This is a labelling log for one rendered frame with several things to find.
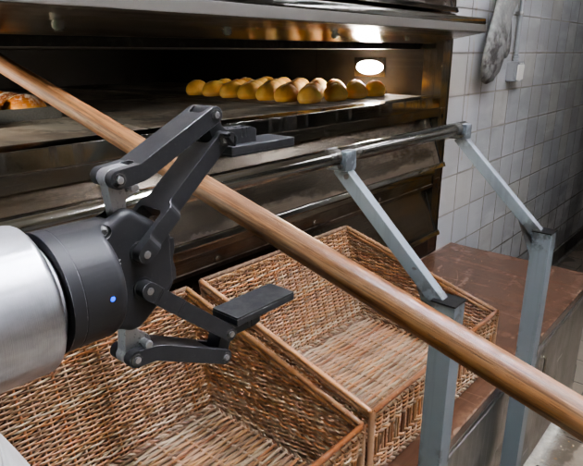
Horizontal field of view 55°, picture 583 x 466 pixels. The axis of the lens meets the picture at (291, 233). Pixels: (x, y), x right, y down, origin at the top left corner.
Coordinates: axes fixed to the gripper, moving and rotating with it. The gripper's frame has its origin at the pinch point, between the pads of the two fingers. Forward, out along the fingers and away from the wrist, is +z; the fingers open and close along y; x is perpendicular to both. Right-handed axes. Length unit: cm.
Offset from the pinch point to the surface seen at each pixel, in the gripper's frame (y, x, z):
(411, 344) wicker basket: 60, -32, 87
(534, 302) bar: 41, -3, 91
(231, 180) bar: 2.9, -24.0, 17.5
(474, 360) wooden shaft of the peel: 10.4, 15.8, 7.1
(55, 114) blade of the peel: 0, -100, 32
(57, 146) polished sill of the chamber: 1, -61, 12
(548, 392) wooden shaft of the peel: 11.1, 21.6, 7.5
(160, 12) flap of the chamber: -20, -47, 25
